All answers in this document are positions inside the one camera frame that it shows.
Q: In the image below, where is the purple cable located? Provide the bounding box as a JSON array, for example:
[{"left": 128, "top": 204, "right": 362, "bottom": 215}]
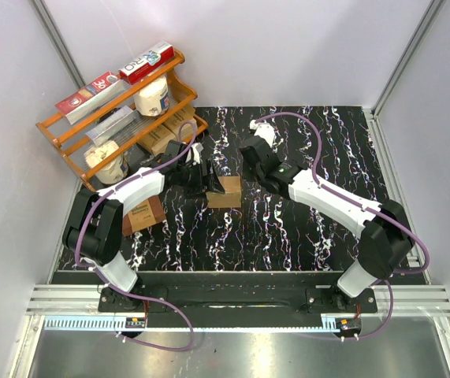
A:
[
  {"left": 254, "top": 112, "right": 431, "bottom": 340},
  {"left": 73, "top": 120, "right": 198, "bottom": 352}
]

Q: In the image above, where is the kraft paper box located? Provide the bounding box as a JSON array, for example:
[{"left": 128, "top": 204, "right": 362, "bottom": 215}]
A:
[
  {"left": 138, "top": 124, "right": 177, "bottom": 156},
  {"left": 163, "top": 105, "right": 197, "bottom": 141}
]

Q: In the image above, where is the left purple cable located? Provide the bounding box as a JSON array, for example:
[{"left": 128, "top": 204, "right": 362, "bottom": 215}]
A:
[{"left": 73, "top": 120, "right": 198, "bottom": 352}]

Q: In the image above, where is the brown cardboard express box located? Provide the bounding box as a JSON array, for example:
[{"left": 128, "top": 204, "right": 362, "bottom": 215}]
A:
[{"left": 206, "top": 176, "right": 242, "bottom": 209}]

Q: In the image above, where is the upper white tissue roll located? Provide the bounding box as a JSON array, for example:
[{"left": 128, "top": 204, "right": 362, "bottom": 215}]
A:
[{"left": 133, "top": 76, "right": 169, "bottom": 117}]

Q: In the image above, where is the orange wooden shelf rack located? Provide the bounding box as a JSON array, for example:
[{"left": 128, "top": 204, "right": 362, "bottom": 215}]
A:
[{"left": 36, "top": 50, "right": 198, "bottom": 191}]

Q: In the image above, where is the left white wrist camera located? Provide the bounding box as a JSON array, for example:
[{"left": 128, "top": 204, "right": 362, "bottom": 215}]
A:
[{"left": 186, "top": 143, "right": 203, "bottom": 166}]

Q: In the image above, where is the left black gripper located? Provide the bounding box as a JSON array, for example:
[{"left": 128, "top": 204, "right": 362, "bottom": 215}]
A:
[{"left": 177, "top": 159, "right": 224, "bottom": 199}]

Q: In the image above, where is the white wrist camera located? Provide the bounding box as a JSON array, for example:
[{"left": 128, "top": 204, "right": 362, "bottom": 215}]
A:
[
  {"left": 249, "top": 120, "right": 276, "bottom": 147},
  {"left": 186, "top": 143, "right": 203, "bottom": 166}
]

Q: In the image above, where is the brown printed carton box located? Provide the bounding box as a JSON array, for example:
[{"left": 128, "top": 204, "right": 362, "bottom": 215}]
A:
[{"left": 122, "top": 196, "right": 166, "bottom": 236}]

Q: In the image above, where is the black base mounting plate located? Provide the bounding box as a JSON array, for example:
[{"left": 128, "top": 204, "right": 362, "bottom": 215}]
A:
[{"left": 98, "top": 270, "right": 377, "bottom": 328}]

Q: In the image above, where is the red silver toothpaste box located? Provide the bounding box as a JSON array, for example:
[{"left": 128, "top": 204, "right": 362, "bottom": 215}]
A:
[{"left": 55, "top": 71, "right": 126, "bottom": 124}]

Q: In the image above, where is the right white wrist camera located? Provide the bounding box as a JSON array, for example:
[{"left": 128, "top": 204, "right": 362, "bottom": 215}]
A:
[{"left": 249, "top": 120, "right": 276, "bottom": 147}]

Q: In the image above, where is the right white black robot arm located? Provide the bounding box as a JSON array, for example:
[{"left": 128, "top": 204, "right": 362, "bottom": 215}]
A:
[{"left": 240, "top": 135, "right": 415, "bottom": 312}]

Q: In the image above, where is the white tissue roll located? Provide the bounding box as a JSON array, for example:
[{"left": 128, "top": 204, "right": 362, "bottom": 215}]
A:
[
  {"left": 133, "top": 76, "right": 169, "bottom": 117},
  {"left": 83, "top": 140, "right": 130, "bottom": 185}
]

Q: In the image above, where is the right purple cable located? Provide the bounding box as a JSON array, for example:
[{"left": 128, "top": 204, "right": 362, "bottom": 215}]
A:
[{"left": 254, "top": 112, "right": 431, "bottom": 340}]

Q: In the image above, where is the kraft paper box left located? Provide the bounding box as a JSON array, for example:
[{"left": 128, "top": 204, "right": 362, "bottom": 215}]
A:
[{"left": 138, "top": 124, "right": 177, "bottom": 156}]

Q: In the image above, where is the black marble pattern mat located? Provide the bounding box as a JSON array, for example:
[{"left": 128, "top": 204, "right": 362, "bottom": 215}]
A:
[{"left": 121, "top": 106, "right": 389, "bottom": 271}]

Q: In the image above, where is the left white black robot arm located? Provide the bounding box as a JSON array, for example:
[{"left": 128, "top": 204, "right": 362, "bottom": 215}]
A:
[{"left": 62, "top": 140, "right": 225, "bottom": 312}]

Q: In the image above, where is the kraft paper box right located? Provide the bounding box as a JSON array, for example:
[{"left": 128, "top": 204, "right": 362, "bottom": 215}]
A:
[{"left": 163, "top": 105, "right": 197, "bottom": 141}]

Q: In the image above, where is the lower white tissue roll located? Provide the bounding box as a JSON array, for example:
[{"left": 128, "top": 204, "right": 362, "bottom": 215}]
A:
[{"left": 83, "top": 140, "right": 130, "bottom": 185}]

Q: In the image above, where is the red white toothpaste box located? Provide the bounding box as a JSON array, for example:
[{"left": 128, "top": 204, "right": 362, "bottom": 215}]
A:
[{"left": 119, "top": 41, "right": 174, "bottom": 85}]

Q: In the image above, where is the silver foil packet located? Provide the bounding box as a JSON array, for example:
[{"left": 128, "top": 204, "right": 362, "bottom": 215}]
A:
[{"left": 85, "top": 106, "right": 136, "bottom": 146}]

